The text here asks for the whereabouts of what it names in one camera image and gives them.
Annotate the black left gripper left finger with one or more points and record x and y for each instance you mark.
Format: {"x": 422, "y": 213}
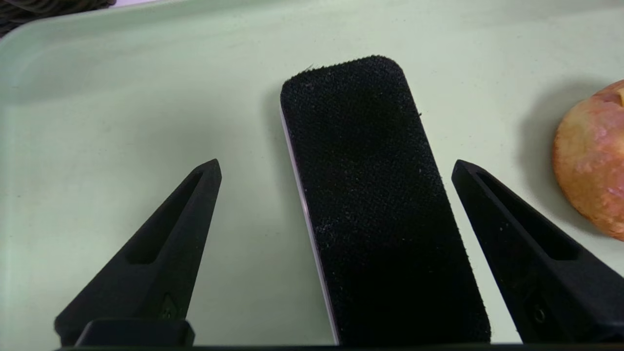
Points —
{"x": 161, "y": 263}

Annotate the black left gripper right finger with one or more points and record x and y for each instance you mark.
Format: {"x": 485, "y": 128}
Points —
{"x": 536, "y": 273}

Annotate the pink and yellow bread bun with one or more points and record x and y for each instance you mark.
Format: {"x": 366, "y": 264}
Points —
{"x": 592, "y": 156}

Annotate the black felt whiteboard eraser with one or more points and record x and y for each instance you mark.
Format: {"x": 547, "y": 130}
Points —
{"x": 370, "y": 195}

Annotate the dark brown wicker basket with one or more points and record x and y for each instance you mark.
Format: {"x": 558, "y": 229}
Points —
{"x": 44, "y": 9}

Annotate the light green plastic tray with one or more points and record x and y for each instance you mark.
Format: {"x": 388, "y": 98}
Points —
{"x": 122, "y": 97}

